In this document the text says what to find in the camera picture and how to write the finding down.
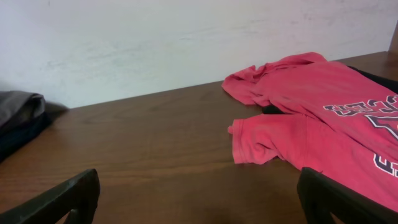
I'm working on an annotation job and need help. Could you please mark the red printed t-shirt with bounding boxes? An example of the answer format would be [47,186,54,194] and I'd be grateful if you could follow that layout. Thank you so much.
[222,52,397,210]

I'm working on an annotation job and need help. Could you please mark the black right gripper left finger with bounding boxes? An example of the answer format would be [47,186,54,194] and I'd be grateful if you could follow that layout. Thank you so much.
[1,169,100,224]

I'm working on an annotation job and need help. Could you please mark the folded dark navy garment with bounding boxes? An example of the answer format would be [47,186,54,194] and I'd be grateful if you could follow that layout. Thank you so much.
[1,112,52,162]

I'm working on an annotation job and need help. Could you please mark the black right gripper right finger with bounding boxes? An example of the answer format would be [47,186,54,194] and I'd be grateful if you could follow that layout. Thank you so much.
[297,167,397,223]

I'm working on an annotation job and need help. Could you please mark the grey shorts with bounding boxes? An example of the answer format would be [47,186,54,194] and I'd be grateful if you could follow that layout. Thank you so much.
[1,91,45,134]

